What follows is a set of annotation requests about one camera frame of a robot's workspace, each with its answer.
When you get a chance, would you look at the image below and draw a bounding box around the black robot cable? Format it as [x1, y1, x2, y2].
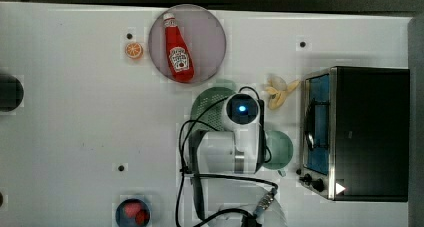
[174, 85, 279, 227]

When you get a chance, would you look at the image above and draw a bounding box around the grey round plate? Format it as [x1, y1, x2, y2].
[148, 4, 227, 84]

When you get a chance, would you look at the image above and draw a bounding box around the pink toy fruit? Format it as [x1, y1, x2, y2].
[124, 202, 142, 218]

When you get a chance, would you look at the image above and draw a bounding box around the black frying pan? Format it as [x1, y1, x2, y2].
[0, 74, 24, 112]

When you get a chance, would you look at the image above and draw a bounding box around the green mug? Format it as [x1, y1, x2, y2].
[263, 130, 294, 177]

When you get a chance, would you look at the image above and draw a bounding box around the silver black toaster oven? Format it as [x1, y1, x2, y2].
[297, 66, 410, 202]

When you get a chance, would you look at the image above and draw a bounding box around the orange slice toy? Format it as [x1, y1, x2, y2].
[125, 42, 144, 59]

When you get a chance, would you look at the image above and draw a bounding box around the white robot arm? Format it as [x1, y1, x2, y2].
[181, 92, 288, 227]

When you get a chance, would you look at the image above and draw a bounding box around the red toy fruit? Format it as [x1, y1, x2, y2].
[135, 209, 150, 227]

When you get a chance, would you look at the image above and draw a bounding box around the green plastic strainer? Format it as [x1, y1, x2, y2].
[190, 79, 236, 131]

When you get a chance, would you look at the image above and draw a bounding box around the red ketchup bottle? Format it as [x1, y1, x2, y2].
[163, 13, 194, 83]

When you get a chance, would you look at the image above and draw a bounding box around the peeled banana toy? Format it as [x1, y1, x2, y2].
[265, 75, 300, 110]

